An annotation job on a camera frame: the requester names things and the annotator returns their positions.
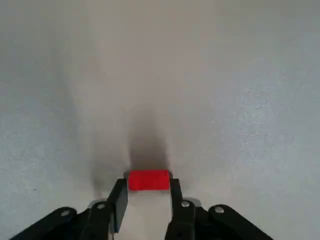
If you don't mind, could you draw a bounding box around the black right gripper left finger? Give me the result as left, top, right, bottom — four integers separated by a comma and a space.
9, 177, 129, 240

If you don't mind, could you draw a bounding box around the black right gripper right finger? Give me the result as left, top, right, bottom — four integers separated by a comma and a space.
163, 177, 275, 240

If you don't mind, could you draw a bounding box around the red rectangular block piece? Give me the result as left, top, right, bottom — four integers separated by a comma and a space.
127, 169, 171, 193

